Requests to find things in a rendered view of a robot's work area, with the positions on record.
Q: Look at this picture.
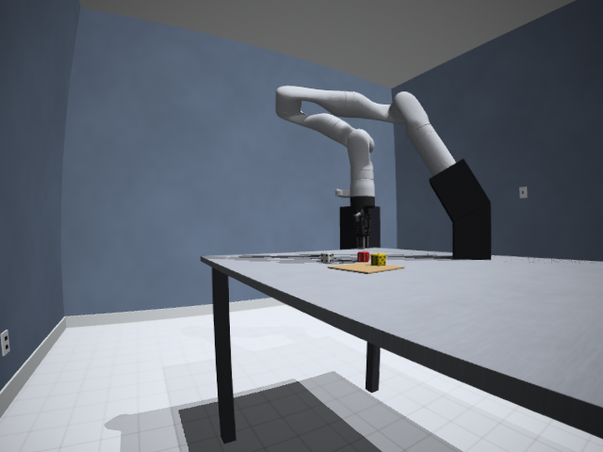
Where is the tan flat mat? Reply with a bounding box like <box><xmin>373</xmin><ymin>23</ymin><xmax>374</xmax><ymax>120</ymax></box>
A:
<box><xmin>327</xmin><ymin>263</ymin><xmax>405</xmax><ymax>274</ymax></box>

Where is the white die with black pips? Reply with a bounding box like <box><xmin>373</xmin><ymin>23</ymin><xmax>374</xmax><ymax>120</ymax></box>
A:
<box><xmin>320</xmin><ymin>252</ymin><xmax>334</xmax><ymax>264</ymax></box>

